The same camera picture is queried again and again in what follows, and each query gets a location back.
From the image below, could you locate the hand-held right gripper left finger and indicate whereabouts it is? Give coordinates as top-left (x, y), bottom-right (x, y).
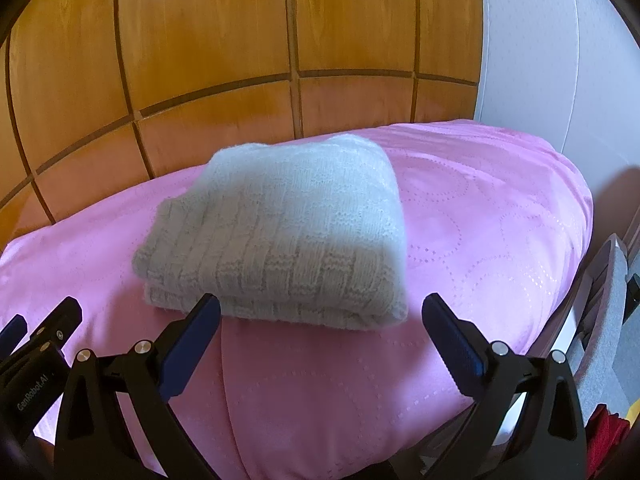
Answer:
top-left (54, 293), bottom-right (222, 480)

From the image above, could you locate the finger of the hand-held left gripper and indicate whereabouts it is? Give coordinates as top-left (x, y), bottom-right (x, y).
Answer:
top-left (0, 313), bottom-right (29, 358)
top-left (29, 295), bottom-right (84, 348)

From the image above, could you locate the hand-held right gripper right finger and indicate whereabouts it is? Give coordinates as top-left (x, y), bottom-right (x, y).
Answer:
top-left (422, 292), bottom-right (589, 480)

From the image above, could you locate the white knitted sweater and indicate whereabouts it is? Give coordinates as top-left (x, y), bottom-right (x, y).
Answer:
top-left (131, 135), bottom-right (410, 332)

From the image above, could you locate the pink bedspread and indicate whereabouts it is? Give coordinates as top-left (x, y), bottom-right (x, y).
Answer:
top-left (0, 119), bottom-right (595, 480)

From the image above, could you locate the grey chair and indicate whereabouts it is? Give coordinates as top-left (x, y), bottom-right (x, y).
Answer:
top-left (569, 234), bottom-right (640, 413)

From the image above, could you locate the red cloth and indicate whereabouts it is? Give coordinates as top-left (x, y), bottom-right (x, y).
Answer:
top-left (584, 405), bottom-right (632, 480)

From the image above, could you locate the white padded headboard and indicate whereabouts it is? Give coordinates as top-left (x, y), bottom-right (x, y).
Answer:
top-left (474, 0), bottom-right (640, 173)

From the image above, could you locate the wooden headboard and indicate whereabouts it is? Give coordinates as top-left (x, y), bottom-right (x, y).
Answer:
top-left (0, 0), bottom-right (484, 256)

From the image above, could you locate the dark wooden bed frame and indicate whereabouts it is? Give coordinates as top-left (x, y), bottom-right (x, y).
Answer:
top-left (525, 260), bottom-right (601, 367)

